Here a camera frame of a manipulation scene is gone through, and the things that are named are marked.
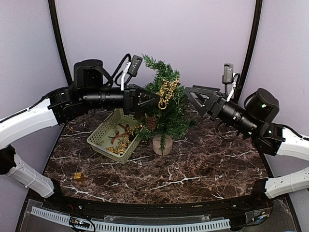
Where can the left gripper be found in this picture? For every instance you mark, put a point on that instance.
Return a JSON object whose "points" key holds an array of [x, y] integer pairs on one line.
{"points": [[132, 99]]}

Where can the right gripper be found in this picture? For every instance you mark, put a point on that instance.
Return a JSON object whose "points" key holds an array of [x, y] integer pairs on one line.
{"points": [[213, 96]]}

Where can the gold bead garland ornament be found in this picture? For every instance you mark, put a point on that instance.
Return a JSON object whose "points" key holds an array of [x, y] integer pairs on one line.
{"points": [[166, 92]]}

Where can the large brown pine cone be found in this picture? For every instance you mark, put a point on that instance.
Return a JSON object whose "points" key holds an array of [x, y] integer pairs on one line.
{"points": [[151, 123]]}

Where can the small green christmas tree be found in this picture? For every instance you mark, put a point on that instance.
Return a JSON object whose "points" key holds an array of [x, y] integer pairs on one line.
{"points": [[168, 117]]}

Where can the beige plastic basket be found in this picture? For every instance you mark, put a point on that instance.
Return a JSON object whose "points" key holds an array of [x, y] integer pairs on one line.
{"points": [[99, 140]]}

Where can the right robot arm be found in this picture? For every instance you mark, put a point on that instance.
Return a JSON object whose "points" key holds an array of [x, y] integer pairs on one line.
{"points": [[254, 121]]}

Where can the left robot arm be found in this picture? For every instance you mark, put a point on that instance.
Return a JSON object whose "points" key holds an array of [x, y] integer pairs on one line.
{"points": [[92, 88]]}

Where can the wooden tree base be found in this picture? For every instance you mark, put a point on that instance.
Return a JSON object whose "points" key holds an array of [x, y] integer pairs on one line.
{"points": [[162, 147]]}

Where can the brown ribbon bow ornament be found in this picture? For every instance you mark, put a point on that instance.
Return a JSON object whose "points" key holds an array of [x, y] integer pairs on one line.
{"points": [[122, 131]]}

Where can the gold ornaments pile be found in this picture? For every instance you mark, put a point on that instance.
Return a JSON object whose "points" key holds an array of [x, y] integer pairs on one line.
{"points": [[121, 146]]}

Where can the gold gift box ornament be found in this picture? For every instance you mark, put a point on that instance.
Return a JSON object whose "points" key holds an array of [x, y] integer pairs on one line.
{"points": [[79, 177]]}

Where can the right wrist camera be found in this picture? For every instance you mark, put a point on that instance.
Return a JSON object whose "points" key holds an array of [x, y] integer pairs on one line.
{"points": [[230, 78]]}

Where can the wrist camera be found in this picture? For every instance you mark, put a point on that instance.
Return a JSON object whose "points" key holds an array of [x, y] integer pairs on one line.
{"points": [[130, 70], [230, 78]]}

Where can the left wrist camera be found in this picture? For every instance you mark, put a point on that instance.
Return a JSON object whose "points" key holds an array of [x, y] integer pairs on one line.
{"points": [[130, 70]]}

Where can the right black frame post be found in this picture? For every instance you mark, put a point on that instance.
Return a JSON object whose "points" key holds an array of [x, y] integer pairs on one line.
{"points": [[250, 49]]}

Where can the black frame post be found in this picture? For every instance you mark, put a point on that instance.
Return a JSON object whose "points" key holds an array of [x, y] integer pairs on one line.
{"points": [[59, 42], [250, 49]]}

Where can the black front rail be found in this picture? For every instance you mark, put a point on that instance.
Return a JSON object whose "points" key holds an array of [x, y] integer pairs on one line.
{"points": [[234, 207]]}

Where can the left black frame post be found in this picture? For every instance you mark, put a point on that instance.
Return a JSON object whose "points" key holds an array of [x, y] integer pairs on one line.
{"points": [[59, 42]]}

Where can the white cable duct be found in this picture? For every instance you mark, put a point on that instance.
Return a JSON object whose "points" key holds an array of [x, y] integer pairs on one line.
{"points": [[82, 225]]}

